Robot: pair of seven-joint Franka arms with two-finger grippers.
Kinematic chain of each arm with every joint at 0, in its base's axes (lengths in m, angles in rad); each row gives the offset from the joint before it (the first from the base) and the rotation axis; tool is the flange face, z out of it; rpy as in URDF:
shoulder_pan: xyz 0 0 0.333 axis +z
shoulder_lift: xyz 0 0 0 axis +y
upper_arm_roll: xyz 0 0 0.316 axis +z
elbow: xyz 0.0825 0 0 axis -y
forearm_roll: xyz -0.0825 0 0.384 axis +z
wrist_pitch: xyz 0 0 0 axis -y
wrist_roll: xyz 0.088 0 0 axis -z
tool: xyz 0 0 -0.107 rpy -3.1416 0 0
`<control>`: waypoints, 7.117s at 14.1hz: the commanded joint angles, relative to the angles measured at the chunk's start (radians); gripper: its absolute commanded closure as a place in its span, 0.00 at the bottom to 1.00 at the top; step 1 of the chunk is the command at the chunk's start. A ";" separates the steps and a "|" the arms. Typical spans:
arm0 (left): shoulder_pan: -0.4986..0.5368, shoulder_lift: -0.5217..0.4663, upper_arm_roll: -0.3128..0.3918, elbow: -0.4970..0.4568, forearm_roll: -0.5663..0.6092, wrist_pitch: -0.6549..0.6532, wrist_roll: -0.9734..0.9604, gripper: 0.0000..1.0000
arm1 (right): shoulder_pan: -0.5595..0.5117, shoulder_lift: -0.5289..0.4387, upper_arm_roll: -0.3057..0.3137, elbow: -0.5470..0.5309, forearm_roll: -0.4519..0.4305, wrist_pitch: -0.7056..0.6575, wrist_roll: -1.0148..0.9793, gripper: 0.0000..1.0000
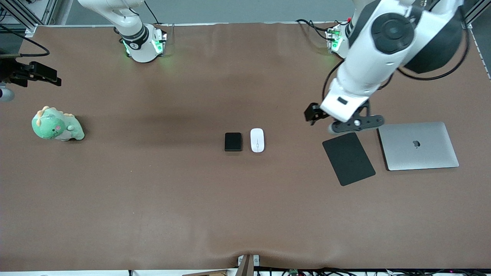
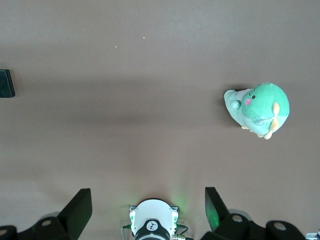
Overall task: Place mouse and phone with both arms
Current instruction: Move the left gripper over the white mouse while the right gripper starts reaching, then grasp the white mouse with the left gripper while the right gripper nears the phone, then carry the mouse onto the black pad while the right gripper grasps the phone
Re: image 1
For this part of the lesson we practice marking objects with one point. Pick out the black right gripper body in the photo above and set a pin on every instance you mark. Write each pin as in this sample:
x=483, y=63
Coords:
x=16, y=73

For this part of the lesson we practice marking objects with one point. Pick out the white computer mouse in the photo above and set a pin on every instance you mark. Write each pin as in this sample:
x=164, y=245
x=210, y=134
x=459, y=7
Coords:
x=257, y=140

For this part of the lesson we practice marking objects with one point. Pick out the black phone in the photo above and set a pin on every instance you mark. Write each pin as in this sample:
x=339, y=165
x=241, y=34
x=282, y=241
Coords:
x=233, y=142

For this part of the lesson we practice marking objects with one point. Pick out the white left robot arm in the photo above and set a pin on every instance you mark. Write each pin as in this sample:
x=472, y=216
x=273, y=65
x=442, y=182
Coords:
x=368, y=69

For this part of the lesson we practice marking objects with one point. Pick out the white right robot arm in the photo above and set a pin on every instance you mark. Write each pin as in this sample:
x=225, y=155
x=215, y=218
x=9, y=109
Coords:
x=138, y=46

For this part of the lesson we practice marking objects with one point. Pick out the black mouse pad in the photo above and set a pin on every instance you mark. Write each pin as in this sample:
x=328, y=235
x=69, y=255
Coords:
x=348, y=161

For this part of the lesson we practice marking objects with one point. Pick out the green dinosaur plush toy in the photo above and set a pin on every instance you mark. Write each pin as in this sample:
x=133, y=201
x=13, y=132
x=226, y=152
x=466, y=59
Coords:
x=51, y=124

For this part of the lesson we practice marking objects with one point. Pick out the silver laptop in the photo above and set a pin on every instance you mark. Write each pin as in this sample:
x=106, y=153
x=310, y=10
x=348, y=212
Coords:
x=418, y=147

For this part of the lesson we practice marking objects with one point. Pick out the brown table cover mat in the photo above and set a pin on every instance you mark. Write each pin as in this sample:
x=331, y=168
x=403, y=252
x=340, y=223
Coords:
x=191, y=199

